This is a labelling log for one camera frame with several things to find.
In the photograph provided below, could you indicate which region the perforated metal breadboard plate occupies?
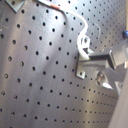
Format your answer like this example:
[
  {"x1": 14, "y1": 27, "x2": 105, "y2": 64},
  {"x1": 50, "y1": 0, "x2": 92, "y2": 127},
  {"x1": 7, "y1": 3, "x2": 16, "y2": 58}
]
[{"x1": 0, "y1": 0, "x2": 126, "y2": 128}]

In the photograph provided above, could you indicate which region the metal corner bracket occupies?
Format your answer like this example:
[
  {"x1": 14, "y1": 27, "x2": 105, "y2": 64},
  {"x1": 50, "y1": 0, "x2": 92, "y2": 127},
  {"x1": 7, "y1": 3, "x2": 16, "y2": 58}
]
[{"x1": 5, "y1": 0, "x2": 26, "y2": 13}]

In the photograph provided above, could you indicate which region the black metal gripper right finger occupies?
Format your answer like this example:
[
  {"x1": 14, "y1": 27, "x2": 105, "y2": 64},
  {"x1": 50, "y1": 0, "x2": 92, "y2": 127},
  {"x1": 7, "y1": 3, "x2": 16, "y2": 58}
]
[{"x1": 89, "y1": 50, "x2": 116, "y2": 68}]

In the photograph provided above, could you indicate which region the blue knob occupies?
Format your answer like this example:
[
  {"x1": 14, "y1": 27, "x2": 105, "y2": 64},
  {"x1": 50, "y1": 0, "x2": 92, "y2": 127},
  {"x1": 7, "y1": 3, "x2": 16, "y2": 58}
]
[{"x1": 122, "y1": 31, "x2": 128, "y2": 39}]

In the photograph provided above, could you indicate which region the white cable with red band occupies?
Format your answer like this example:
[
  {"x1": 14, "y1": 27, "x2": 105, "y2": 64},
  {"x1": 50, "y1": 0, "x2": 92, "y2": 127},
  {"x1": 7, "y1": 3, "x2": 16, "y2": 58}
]
[{"x1": 35, "y1": 0, "x2": 92, "y2": 54}]

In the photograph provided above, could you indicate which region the metal cable clip bracket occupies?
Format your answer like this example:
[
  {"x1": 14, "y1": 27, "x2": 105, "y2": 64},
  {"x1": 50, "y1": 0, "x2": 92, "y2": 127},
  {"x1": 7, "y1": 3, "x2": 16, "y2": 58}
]
[{"x1": 76, "y1": 36, "x2": 90, "y2": 79}]

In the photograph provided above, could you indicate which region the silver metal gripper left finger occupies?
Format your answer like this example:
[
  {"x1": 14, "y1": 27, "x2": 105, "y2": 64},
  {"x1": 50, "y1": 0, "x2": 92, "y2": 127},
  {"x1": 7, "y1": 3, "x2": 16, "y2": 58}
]
[{"x1": 82, "y1": 61, "x2": 126, "y2": 95}]

